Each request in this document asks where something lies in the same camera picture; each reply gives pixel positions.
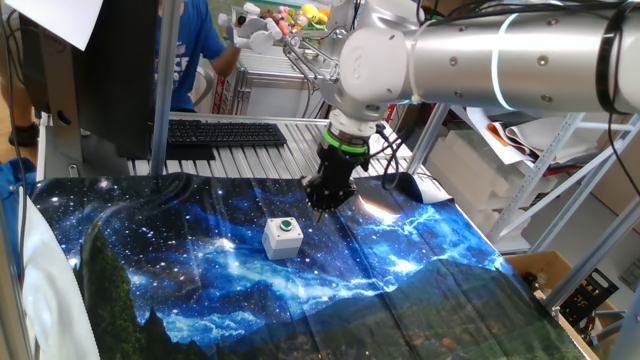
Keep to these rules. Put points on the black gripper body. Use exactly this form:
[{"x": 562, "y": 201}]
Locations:
[{"x": 342, "y": 165}]

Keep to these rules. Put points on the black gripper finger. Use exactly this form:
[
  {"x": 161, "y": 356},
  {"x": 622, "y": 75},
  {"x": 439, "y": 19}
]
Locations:
[
  {"x": 342, "y": 195},
  {"x": 316, "y": 192}
]

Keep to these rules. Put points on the white box with green button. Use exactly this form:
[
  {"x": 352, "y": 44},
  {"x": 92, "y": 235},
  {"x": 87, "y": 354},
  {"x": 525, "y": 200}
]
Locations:
[{"x": 280, "y": 245}]

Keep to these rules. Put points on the bare person forearm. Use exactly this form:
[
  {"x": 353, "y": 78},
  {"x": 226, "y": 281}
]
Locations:
[{"x": 225, "y": 60}]

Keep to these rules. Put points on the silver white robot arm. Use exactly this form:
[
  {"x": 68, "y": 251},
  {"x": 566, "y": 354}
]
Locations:
[{"x": 475, "y": 60}]

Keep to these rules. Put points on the small black computer mouse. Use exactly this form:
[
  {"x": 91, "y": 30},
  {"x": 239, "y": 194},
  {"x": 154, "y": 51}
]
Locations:
[{"x": 380, "y": 131}]

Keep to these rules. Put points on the black keyboard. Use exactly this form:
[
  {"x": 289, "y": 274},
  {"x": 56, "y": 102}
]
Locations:
[{"x": 225, "y": 134}]

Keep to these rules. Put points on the white foam blocks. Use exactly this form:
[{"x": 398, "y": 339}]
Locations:
[{"x": 465, "y": 170}]

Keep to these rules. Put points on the starry night printed cloth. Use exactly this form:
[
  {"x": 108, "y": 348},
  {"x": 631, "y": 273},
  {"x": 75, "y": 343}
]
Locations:
[{"x": 200, "y": 250}]

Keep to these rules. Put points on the black mouse pad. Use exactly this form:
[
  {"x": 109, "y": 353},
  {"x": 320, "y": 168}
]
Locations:
[{"x": 190, "y": 152}]

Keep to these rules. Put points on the orange plush toy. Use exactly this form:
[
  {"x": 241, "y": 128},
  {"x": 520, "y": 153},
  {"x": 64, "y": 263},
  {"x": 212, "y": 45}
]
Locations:
[{"x": 286, "y": 29}]

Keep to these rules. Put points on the yellow plush toy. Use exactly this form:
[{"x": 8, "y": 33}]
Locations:
[{"x": 312, "y": 12}]

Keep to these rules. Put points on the white haptic control device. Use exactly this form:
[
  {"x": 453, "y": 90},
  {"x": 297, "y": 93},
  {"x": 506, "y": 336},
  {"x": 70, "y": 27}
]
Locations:
[{"x": 255, "y": 30}]

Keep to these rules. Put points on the pink plush toy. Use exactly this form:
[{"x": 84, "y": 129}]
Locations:
[{"x": 285, "y": 12}]

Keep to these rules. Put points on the person in blue shirt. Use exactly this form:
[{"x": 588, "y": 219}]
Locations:
[{"x": 192, "y": 50}]

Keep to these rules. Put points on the grey metal shelf rack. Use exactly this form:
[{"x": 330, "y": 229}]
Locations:
[{"x": 538, "y": 172}]

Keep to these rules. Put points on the green table mat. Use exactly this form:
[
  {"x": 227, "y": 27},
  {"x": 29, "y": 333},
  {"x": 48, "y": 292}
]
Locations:
[{"x": 220, "y": 6}]

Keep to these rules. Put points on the papers and fabric sheets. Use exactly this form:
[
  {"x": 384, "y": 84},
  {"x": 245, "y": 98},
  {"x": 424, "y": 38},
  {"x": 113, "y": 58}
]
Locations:
[{"x": 545, "y": 135}]

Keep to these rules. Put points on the brown cardboard box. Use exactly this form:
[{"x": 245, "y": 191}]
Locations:
[{"x": 545, "y": 262}]

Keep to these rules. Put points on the black computer monitor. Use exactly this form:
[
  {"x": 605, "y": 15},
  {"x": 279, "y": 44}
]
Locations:
[{"x": 115, "y": 75}]

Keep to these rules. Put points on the white fabric sheet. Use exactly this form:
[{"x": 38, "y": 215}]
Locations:
[{"x": 50, "y": 300}]

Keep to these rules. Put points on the black shoe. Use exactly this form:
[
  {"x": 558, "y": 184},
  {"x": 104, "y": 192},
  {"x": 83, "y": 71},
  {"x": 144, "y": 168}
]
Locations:
[{"x": 25, "y": 135}]

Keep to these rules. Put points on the blue fabric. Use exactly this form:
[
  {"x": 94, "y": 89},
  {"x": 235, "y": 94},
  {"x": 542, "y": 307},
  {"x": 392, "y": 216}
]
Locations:
[{"x": 12, "y": 190}]

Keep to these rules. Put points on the white paper sheet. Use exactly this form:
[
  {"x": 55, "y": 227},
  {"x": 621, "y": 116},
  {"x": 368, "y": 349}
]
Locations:
[{"x": 60, "y": 20}]

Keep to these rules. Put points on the aluminium vertical post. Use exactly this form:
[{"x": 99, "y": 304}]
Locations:
[{"x": 165, "y": 100}]

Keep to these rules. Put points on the black metal bracket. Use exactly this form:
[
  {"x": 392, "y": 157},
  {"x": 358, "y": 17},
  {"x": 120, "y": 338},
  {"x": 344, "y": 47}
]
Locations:
[{"x": 585, "y": 300}]

